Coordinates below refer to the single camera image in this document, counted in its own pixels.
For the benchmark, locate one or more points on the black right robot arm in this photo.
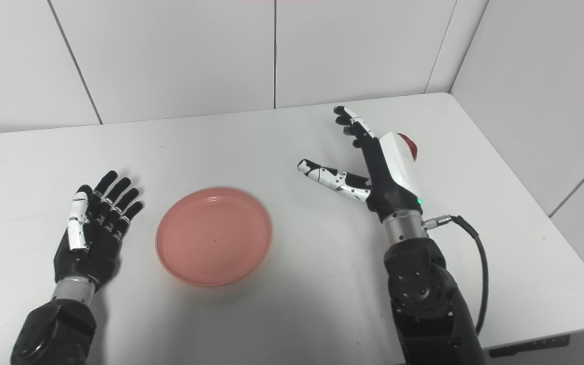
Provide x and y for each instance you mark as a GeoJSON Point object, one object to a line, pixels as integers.
{"type": "Point", "coordinates": [424, 304]}

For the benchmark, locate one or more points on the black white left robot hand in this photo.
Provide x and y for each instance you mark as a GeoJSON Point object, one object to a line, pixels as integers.
{"type": "Point", "coordinates": [94, 258]}

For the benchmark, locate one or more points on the pink plate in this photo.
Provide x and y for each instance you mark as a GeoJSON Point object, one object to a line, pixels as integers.
{"type": "Point", "coordinates": [213, 235]}

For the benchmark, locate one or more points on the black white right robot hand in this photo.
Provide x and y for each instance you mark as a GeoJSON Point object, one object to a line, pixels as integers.
{"type": "Point", "coordinates": [388, 187]}

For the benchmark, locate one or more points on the red apple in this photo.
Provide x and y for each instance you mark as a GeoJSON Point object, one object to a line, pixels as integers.
{"type": "Point", "coordinates": [412, 146]}

